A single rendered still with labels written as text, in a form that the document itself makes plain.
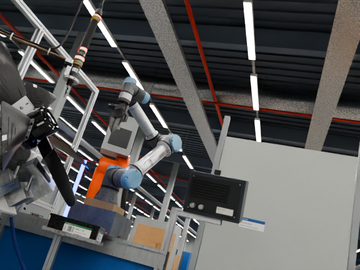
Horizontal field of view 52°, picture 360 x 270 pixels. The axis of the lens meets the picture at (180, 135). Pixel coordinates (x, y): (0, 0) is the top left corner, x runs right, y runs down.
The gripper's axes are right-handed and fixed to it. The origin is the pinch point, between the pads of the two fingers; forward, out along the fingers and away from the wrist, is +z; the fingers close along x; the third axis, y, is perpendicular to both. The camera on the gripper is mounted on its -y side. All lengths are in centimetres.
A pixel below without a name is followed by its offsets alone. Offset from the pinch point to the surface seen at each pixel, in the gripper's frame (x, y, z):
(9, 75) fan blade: 7, -76, 12
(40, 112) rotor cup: -4, -66, 21
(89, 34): 0, -52, -27
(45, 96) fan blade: 12.2, -47.2, 5.6
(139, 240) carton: 229, 731, 24
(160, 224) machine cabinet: 266, 984, -52
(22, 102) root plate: 4, -68, 19
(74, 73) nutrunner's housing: -1, -51, -6
